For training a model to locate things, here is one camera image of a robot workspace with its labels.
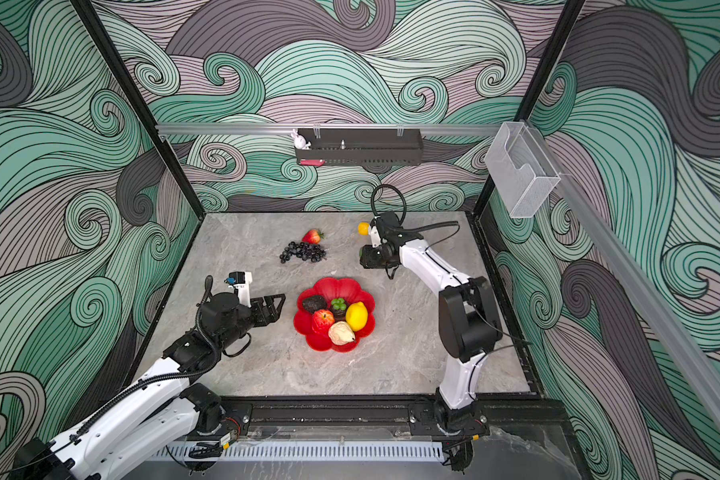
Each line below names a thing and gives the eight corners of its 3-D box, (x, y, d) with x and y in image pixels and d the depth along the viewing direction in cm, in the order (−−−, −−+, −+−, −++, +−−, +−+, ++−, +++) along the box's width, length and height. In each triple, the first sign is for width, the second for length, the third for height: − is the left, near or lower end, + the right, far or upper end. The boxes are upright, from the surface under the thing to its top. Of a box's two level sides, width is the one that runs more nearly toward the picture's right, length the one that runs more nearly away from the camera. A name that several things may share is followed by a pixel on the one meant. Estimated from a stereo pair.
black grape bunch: (282, 263, 107) (279, 254, 103) (285, 250, 111) (282, 241, 107) (325, 263, 107) (324, 254, 103) (326, 250, 111) (325, 241, 107)
